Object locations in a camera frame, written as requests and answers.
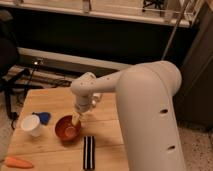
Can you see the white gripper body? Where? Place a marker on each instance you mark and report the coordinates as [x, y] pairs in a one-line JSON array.
[[83, 104]]

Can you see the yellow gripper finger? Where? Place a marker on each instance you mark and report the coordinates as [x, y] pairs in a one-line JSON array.
[[76, 117]]

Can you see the red ceramic bowl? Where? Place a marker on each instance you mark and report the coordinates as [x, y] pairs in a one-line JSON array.
[[66, 129]]

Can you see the black white striped block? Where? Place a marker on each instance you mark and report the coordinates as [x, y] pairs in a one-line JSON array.
[[89, 153]]

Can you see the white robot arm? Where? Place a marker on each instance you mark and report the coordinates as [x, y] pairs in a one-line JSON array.
[[144, 100]]

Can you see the clear plastic bottle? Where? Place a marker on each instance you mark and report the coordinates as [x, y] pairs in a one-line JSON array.
[[96, 98]]

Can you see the blue plastic object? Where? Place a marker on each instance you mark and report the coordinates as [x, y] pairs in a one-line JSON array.
[[43, 116]]

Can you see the white plastic cup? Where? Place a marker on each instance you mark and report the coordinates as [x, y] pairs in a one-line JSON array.
[[31, 125]]

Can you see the black tripod stand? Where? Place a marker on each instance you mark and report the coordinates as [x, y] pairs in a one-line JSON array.
[[8, 86]]

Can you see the orange carrot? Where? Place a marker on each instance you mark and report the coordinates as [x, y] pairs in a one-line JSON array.
[[17, 163]]

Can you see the metal pole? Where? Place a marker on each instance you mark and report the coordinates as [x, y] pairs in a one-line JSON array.
[[170, 40]]

